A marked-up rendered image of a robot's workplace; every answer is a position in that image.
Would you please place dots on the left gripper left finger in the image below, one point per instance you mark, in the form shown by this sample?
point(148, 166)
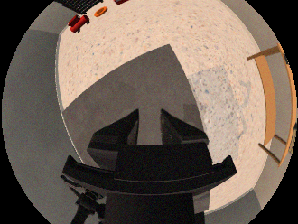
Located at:
point(119, 131)

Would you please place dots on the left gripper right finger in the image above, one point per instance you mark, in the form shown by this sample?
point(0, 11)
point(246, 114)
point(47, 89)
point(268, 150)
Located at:
point(180, 131)

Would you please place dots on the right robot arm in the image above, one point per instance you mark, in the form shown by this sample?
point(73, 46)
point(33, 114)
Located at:
point(100, 209)

